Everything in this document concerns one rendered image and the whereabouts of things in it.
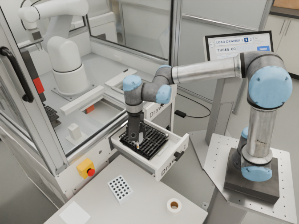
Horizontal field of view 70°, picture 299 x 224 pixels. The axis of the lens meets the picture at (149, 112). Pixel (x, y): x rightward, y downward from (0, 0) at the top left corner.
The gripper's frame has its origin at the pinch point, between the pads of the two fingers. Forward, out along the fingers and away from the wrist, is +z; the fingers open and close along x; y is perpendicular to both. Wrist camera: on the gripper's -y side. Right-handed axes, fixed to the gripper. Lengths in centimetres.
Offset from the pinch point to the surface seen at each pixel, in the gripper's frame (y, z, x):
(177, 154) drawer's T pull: -0.5, 8.1, -19.9
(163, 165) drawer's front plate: -7.1, 8.1, -13.1
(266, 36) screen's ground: 91, -17, -91
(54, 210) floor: 12, 98, 78
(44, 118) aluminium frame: -11.9, -26.6, 32.1
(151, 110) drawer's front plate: 37.4, 9.9, -6.0
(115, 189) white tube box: -13.1, 20.7, 11.8
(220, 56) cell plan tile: 77, -8, -56
